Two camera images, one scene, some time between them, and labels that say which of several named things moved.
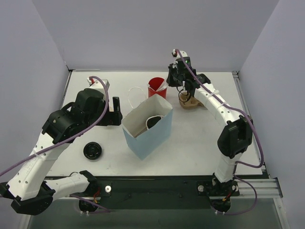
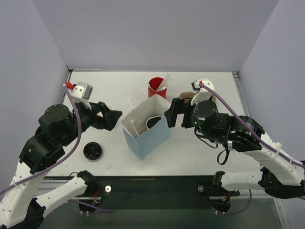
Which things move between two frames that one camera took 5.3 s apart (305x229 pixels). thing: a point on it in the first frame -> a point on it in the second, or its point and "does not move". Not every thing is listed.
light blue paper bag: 145,141 does not move
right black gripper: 177,78 -> 180,113
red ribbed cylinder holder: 154,83 does not move
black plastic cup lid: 151,121 does not move
